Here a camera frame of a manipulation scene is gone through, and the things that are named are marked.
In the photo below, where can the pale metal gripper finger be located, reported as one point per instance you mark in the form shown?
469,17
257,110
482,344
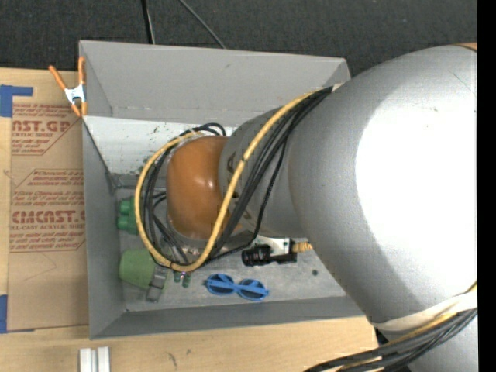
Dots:
156,287

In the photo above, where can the blue sunglasses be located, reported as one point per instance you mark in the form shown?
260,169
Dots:
222,285

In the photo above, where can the green knobbed plastic toy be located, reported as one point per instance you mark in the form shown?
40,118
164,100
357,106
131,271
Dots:
126,215

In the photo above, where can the brown cardboard board red print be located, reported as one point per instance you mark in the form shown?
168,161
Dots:
46,277

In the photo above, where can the grey metal bin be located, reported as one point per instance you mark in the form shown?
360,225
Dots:
201,83

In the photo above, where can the black cylinder on white bracket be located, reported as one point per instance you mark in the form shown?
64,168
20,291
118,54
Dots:
255,255

